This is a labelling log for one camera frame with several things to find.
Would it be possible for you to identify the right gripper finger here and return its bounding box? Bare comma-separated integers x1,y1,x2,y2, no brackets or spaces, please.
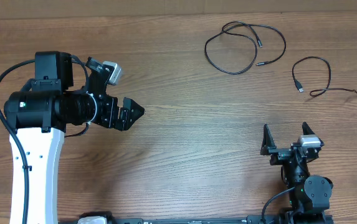
302,122,315,135
260,124,277,156

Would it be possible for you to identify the black usb cable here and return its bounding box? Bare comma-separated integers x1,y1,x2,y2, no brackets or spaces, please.
291,55,357,98
204,21,287,75

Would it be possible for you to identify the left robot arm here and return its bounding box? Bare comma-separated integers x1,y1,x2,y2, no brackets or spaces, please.
0,51,145,223

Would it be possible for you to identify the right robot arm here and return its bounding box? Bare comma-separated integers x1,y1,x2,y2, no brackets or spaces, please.
260,122,333,223

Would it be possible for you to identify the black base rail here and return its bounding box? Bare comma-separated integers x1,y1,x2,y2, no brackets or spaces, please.
112,214,282,224

